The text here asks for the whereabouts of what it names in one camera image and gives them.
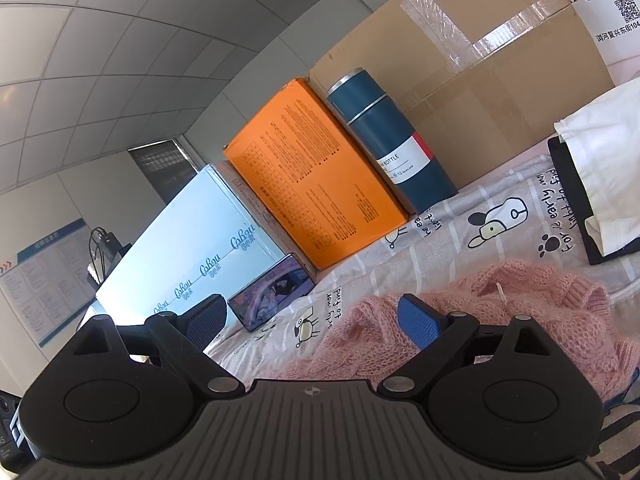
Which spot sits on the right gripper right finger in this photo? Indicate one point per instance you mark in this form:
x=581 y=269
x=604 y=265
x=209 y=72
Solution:
x=441 y=340

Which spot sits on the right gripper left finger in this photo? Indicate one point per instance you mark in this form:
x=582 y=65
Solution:
x=181 y=340

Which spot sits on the pink knitted sweater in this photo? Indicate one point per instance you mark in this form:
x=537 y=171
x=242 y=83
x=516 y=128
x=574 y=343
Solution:
x=368 y=343

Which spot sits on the light blue tissue carton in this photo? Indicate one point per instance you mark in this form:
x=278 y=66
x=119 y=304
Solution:
x=204 y=242

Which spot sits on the black power adapter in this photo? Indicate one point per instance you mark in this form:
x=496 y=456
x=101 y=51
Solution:
x=105 y=252

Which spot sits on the black smartphone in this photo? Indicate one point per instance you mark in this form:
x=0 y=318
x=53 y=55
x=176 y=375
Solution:
x=270 y=293

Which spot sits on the cartoon dog print bedsheet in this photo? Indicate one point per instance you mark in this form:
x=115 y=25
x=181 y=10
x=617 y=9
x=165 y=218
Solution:
x=522 y=215

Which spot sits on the dark blue vacuum bottle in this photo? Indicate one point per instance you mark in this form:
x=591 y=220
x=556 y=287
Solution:
x=390 y=140

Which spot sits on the orange printed box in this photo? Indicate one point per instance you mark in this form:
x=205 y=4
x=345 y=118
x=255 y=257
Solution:
x=306 y=169

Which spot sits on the black folded garment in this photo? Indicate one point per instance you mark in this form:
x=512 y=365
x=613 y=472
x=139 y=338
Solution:
x=576 y=197

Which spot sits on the white folded garment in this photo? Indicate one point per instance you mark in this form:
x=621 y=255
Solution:
x=603 y=141

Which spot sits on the brown cardboard box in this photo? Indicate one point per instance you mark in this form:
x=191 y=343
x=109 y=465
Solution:
x=482 y=81

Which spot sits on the white paper shopping bag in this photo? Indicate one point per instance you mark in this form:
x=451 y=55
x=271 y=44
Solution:
x=614 y=28

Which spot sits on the wall notice board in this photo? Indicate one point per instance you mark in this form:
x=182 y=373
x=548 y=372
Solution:
x=46 y=285

